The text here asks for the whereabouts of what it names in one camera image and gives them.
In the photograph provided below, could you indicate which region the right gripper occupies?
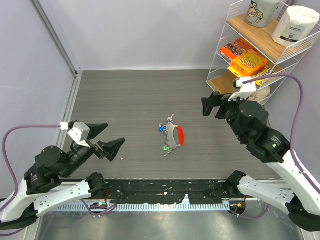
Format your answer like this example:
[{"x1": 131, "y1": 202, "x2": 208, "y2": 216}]
[{"x1": 202, "y1": 91, "x2": 250, "y2": 142}]

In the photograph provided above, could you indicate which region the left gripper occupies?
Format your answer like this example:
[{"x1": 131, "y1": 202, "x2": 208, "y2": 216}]
[{"x1": 61, "y1": 122, "x2": 127, "y2": 177}]

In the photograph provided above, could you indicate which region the red grey carabiner keyring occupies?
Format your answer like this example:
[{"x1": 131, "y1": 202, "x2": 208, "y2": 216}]
[{"x1": 163, "y1": 114, "x2": 185, "y2": 156}]

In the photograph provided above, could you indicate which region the blue capped key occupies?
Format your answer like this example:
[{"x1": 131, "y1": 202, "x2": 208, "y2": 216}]
[{"x1": 158, "y1": 123, "x2": 167, "y2": 133}]

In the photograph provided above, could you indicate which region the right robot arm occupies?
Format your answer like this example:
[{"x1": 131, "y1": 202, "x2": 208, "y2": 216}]
[{"x1": 201, "y1": 92, "x2": 320, "y2": 232}]

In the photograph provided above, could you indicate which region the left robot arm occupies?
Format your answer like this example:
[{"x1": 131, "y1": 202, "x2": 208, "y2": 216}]
[{"x1": 0, "y1": 121, "x2": 126, "y2": 231}]

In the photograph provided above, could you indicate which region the cream bottle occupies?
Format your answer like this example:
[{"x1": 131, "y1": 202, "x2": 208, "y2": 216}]
[{"x1": 248, "y1": 86, "x2": 271, "y2": 103}]

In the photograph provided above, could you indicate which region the orange brown snack box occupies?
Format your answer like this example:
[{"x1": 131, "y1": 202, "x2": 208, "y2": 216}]
[{"x1": 220, "y1": 37, "x2": 256, "y2": 61}]

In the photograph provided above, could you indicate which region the yellow candy bag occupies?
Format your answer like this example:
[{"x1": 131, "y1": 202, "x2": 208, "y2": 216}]
[{"x1": 254, "y1": 66, "x2": 275, "y2": 87}]

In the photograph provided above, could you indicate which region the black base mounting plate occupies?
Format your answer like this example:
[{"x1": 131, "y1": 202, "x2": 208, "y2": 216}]
[{"x1": 104, "y1": 179, "x2": 245, "y2": 205}]

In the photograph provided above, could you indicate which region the grey printed snack bag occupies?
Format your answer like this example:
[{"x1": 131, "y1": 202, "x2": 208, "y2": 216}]
[{"x1": 245, "y1": 0, "x2": 282, "y2": 28}]

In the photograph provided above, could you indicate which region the white paper towel roll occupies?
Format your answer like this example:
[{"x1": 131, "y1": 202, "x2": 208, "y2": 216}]
[{"x1": 271, "y1": 5, "x2": 320, "y2": 47}]

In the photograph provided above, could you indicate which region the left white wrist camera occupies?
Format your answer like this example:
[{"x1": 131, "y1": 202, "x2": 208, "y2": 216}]
[{"x1": 59, "y1": 121, "x2": 90, "y2": 148}]

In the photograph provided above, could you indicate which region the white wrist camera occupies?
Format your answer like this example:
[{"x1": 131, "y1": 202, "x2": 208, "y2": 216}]
[
  {"x1": 228, "y1": 76, "x2": 257, "y2": 102},
  {"x1": 59, "y1": 121, "x2": 90, "y2": 148}
]

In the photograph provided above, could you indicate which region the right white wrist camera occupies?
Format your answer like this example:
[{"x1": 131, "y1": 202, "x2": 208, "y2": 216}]
[{"x1": 228, "y1": 76, "x2": 257, "y2": 102}]

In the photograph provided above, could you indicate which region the white wire shelf rack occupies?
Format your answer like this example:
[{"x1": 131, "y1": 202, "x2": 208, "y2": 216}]
[{"x1": 206, "y1": 0, "x2": 320, "y2": 105}]

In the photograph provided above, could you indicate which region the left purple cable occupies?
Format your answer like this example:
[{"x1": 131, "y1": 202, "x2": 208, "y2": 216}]
[{"x1": 0, "y1": 124, "x2": 63, "y2": 237}]

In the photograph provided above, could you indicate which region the purple cable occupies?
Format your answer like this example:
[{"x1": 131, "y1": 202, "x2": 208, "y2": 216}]
[
  {"x1": 0, "y1": 124, "x2": 63, "y2": 237},
  {"x1": 243, "y1": 74, "x2": 320, "y2": 221}
]

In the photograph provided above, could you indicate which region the white slotted cable duct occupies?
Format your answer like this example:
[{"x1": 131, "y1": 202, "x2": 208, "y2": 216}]
[{"x1": 51, "y1": 199, "x2": 230, "y2": 212}]

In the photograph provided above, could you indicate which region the aluminium corner frame post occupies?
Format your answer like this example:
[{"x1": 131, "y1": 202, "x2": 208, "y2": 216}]
[{"x1": 29, "y1": 0, "x2": 83, "y2": 77}]

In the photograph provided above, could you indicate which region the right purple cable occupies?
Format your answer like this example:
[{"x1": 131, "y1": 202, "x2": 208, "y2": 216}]
[{"x1": 243, "y1": 74, "x2": 320, "y2": 221}]

